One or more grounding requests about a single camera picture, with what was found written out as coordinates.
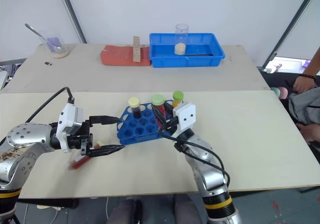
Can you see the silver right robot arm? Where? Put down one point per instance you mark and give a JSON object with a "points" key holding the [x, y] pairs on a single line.
{"points": [[210, 169]]}

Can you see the clear plastic cup with grains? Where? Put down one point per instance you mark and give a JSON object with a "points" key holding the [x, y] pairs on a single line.
{"points": [[180, 48]]}

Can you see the grey bag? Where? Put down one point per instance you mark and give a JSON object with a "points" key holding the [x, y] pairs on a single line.
{"points": [[306, 106]]}

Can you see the yellow tube, green cap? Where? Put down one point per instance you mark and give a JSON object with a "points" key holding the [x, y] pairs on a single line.
{"points": [[178, 98]]}

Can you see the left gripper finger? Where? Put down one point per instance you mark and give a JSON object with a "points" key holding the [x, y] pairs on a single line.
{"points": [[105, 119], [107, 150]]}

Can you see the blue plastic bin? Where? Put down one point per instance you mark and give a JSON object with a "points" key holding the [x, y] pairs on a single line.
{"points": [[187, 59]]}

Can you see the glass beaker with grains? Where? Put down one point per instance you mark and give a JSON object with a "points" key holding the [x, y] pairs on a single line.
{"points": [[58, 50]]}

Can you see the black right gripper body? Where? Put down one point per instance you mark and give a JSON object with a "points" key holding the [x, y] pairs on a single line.
{"points": [[170, 126]]}

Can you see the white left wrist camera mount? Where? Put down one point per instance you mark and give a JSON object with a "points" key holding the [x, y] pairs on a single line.
{"points": [[65, 118]]}

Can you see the dark red tube, yellow cap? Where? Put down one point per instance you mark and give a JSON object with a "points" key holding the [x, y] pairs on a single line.
{"points": [[136, 109]]}

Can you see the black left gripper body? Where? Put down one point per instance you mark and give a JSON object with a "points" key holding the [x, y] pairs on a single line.
{"points": [[86, 139]]}

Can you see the dark diagonal frame pole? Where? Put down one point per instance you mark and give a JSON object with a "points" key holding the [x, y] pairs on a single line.
{"points": [[72, 14], [290, 27]]}

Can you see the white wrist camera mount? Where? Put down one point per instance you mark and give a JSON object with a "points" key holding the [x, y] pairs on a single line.
{"points": [[65, 118], [186, 116]]}

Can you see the small black clip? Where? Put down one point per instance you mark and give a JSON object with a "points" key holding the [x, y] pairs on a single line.
{"points": [[48, 64]]}

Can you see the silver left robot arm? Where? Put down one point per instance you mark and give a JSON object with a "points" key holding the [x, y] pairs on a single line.
{"points": [[27, 144]]}

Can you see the wooden ruler strip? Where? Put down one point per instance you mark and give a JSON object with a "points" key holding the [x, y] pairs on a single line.
{"points": [[136, 49]]}

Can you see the green and pink round objects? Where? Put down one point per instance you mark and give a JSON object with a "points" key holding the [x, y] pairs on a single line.
{"points": [[281, 92]]}

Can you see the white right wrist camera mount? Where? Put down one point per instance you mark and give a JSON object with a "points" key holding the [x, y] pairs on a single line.
{"points": [[186, 116]]}

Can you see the blue test tube rack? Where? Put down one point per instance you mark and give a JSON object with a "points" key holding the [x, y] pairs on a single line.
{"points": [[140, 129]]}

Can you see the metal spoon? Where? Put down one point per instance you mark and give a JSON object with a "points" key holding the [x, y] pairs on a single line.
{"points": [[36, 32]]}

